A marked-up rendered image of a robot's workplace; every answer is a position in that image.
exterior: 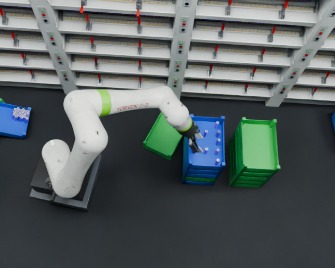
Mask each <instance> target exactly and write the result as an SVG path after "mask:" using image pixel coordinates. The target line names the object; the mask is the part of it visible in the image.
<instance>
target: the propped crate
mask: <svg viewBox="0 0 335 268"><path fill-rule="evenodd" d="M17 107H19V108H20V109H23V108H24V109H25V110H29V111H31V107H28V108H25V107H21V106H16V105H11V104H6V103H1V102H0V135H2V136H8V137H13V138H19V139H25V137H26V132H27V126H28V122H27V123H25V122H24V121H22V122H20V121H19V120H17V121H15V120H14V119H12V115H13V110H14V108H17ZM29 116H30V112H29ZM28 121H29V117H28Z"/></svg>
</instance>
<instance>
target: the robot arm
mask: <svg viewBox="0 0 335 268"><path fill-rule="evenodd" d="M63 106H64V110H65V112H66V114H67V116H68V118H69V120H70V122H71V124H72V127H73V131H74V134H75V138H76V139H75V142H74V145H73V149H72V152H70V150H69V147H68V145H67V144H66V143H65V142H64V141H62V140H58V139H54V140H51V141H49V142H47V143H46V144H45V145H44V147H43V149H42V156H43V159H44V162H45V165H46V168H47V171H48V174H49V178H47V179H46V181H45V183H46V184H48V185H49V188H51V186H52V188H53V193H52V195H51V198H50V201H52V202H54V200H55V197H56V194H57V195H58V196H60V197H62V198H72V197H74V196H76V195H77V194H78V193H79V191H80V189H81V185H82V182H83V179H84V177H85V175H86V173H87V171H88V169H89V167H90V166H91V164H92V163H93V161H94V160H95V159H96V157H97V156H98V155H99V154H100V153H101V152H102V151H103V150H104V149H105V147H106V145H107V142H108V135H107V132H106V130H105V129H104V127H103V125H102V123H101V121H100V119H99V117H100V116H106V115H110V114H115V113H120V112H124V111H130V110H137V109H143V108H158V109H159V110H160V111H161V112H162V114H163V115H164V117H165V119H166V121H167V122H168V124H169V125H171V126H173V128H175V129H176V130H177V131H178V133H179V134H181V135H183V136H185V137H187V138H188V140H189V143H188V146H190V148H191V149H192V151H193V152H194V153H202V152H203V151H202V149H201V148H200V147H199V146H198V145H197V142H196V137H197V139H203V137H202V135H201V134H200V130H198V129H199V127H198V125H197V124H196V123H195V122H194V121H193V119H192V118H191V117H190V115H189V111H188V109H187V108H186V107H185V106H184V105H183V104H182V103H181V102H180V101H179V99H178V98H177V97H176V95H175V94H174V92H173V90H172V89H171V88H170V87H168V86H158V87H153V88H147V89H135V90H111V89H85V90H74V91H72V92H70V93H68V94H67V96H66V97H65V99H64V103H63Z"/></svg>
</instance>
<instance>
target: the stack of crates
mask: <svg viewBox="0 0 335 268"><path fill-rule="evenodd" d="M276 123H277V120H276V119H273V120H272V121H265V120H249V119H246V118H245V117H242V119H241V121H240V122H239V124H238V126H237V128H236V130H235V132H234V134H233V136H232V137H231V139H230V141H229V186H230V187H248V188H261V187H262V186H263V185H264V184H265V183H266V182H267V181H268V180H269V179H270V178H271V177H272V176H273V175H274V174H275V173H277V172H278V171H279V170H280V165H279V159H278V146H277V132H276Z"/></svg>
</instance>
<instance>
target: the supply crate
mask: <svg viewBox="0 0 335 268"><path fill-rule="evenodd" d="M190 117H191V118H192V119H193V121H194V122H195V123H196V124H197V125H198V127H199V129H198V130H200V134H201V135H202V137H203V139H197V137H196V142H197V145H198V146H199V147H200V148H201V149H202V151H203V152H202V153H195V154H193V153H192V149H191V148H190V146H188V165H187V168H191V169H209V170H223V169H224V167H225V161H224V116H221V118H211V117H202V116H194V115H193V114H190ZM216 121H219V125H218V127H217V128H214V126H215V124H216ZM205 130H208V133H207V136H206V137H204V136H203V135H204V132H205ZM218 130H220V134H219V136H218V137H216V136H215V135H216V133H217V131H218ZM217 139H221V141H220V143H219V145H218V146H217V145H216V142H217ZM188 143H189V140H188ZM205 148H208V151H207V154H204V150H205ZM217 148H218V149H219V150H220V151H219V153H218V155H215V151H216V149H217ZM216 159H220V161H219V163H218V165H215V161H216Z"/></svg>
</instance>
